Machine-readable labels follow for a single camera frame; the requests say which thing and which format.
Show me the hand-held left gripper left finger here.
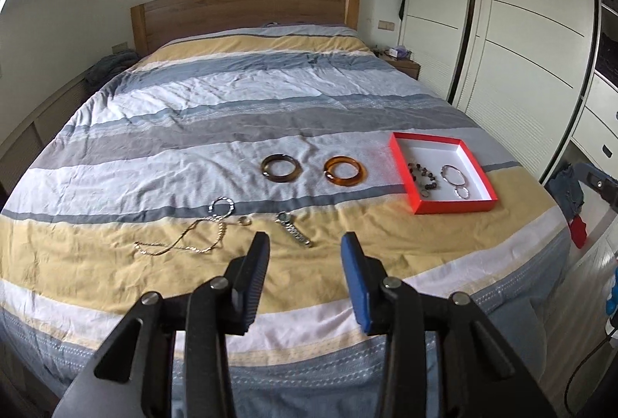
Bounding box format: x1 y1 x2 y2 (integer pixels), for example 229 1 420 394
52 232 271 418

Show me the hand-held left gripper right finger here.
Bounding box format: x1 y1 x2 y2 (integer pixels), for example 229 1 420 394
340 232 567 418

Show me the silver wristwatch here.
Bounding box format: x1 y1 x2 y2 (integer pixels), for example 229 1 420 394
275 212 312 249

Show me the gold chain necklace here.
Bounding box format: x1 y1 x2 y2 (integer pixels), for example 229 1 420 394
134 215 228 257

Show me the amber bangle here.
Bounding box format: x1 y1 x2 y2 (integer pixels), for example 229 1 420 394
323 156 367 187

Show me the dark brown bangle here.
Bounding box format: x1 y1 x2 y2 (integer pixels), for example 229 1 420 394
261 154 302 183

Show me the red jewelry box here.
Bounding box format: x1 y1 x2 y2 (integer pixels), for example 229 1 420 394
389 132 498 215

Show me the thin silver bangle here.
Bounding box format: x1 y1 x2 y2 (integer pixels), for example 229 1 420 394
441 164 467 186

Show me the striped duvet cover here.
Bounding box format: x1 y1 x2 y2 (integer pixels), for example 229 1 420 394
0 25 573 404

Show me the wooden nightstand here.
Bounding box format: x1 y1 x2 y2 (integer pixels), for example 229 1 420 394
374 48 421 82

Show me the red cloth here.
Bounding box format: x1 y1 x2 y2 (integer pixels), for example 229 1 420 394
569 215 590 251

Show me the blue clothes pile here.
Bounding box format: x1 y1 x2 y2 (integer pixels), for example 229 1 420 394
547 164 587 217

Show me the grey blanket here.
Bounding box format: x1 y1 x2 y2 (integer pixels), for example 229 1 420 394
83 51 142 87

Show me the wooden headboard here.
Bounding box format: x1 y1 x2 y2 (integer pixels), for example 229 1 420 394
130 0 361 56

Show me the white wardrobe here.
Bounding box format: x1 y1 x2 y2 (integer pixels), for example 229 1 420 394
397 0 618 187

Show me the brown beaded bracelet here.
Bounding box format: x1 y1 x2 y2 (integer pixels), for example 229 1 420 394
408 161 439 197

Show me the black cable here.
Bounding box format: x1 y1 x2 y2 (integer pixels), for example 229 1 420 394
565 326 614 418

